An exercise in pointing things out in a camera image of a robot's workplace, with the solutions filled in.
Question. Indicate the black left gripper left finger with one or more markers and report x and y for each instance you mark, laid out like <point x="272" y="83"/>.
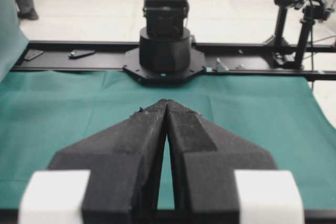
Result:
<point x="125" y="162"/>

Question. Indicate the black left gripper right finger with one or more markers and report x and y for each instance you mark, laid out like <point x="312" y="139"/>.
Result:
<point x="203" y="159"/>

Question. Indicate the green table cloth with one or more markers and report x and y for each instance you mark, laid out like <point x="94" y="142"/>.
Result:
<point x="42" y="112"/>

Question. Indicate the green backdrop curtain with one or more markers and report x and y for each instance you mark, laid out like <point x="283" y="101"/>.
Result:
<point x="13" y="40"/>

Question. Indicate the black aluminium frame rail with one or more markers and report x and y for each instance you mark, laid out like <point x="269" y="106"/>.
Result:
<point x="209" y="59"/>

